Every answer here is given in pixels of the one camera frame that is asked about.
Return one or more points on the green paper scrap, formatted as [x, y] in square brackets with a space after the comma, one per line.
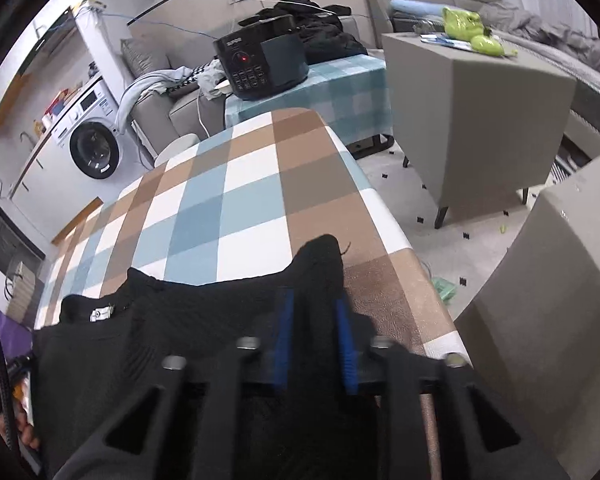
[445, 290]

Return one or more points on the white cabinet counter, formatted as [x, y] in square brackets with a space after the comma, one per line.
[35, 170]

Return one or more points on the white washing machine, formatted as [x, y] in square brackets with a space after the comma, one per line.
[92, 152]

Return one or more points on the black clothes pile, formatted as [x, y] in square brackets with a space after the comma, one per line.
[330, 40]

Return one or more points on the green plush toy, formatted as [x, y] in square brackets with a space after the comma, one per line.
[460, 22]

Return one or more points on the grey sofa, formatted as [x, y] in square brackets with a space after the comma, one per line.
[155, 110]

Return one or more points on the checkered tablecloth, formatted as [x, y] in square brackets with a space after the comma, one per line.
[250, 200]

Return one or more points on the white crumpled cloth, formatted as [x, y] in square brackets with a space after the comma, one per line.
[212, 80]

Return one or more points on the teal checkered table cloth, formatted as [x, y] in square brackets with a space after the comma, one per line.
[340, 95]

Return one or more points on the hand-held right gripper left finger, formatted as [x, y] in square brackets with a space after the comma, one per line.
[283, 340]

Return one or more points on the blue pillow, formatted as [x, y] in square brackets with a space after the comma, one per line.
[415, 7]

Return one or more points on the grey blanket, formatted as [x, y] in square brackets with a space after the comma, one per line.
[555, 35]

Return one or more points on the houndstooth pillow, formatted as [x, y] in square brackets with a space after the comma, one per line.
[190, 80]

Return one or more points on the light blue clothing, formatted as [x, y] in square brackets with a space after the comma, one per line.
[140, 85]

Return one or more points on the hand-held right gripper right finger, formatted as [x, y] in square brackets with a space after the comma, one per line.
[345, 345]

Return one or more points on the black knit garment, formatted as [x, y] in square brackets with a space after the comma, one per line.
[205, 310]

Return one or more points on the black pressure cooker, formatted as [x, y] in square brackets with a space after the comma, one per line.
[280, 65]

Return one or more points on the purple plastic bag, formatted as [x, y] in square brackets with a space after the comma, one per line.
[10, 330]

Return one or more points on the white round stool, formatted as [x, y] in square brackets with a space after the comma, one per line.
[177, 147]

